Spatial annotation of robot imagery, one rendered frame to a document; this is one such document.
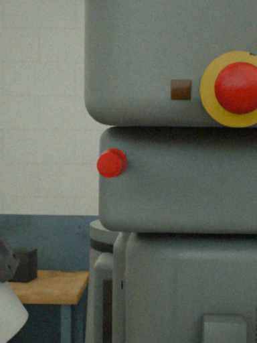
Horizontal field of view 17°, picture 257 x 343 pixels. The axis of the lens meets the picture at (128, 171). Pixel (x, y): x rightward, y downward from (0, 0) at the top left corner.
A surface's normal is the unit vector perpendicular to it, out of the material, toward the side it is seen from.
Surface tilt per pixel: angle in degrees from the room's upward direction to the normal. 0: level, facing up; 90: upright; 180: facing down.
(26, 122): 90
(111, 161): 90
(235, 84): 88
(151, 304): 90
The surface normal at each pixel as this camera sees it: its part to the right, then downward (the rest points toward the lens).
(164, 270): -0.33, 0.04
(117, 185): -0.04, 0.05
